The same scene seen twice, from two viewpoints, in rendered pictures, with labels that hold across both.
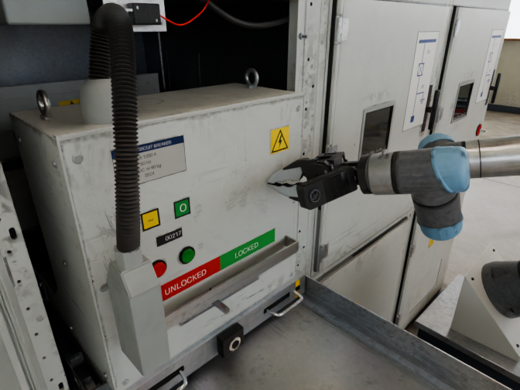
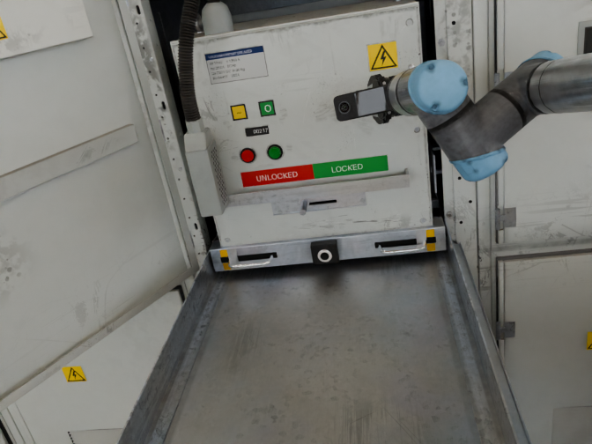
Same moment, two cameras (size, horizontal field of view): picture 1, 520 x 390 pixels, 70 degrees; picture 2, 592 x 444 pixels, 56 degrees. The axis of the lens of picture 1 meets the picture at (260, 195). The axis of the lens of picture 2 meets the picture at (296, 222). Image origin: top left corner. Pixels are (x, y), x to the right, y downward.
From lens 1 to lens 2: 0.81 m
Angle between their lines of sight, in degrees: 49
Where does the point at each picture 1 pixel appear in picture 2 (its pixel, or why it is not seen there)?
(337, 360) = (403, 309)
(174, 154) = (255, 61)
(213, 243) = (304, 149)
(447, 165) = (414, 78)
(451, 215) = (455, 144)
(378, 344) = (459, 315)
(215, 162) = (298, 71)
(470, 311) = not seen: outside the picture
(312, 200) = (340, 111)
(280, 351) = (366, 283)
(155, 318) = (205, 174)
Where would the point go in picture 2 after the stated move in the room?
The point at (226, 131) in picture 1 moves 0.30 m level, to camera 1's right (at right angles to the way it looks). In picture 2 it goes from (308, 44) to (433, 45)
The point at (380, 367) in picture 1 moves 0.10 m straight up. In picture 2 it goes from (433, 330) to (431, 285)
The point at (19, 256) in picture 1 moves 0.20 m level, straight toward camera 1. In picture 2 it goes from (167, 122) to (123, 152)
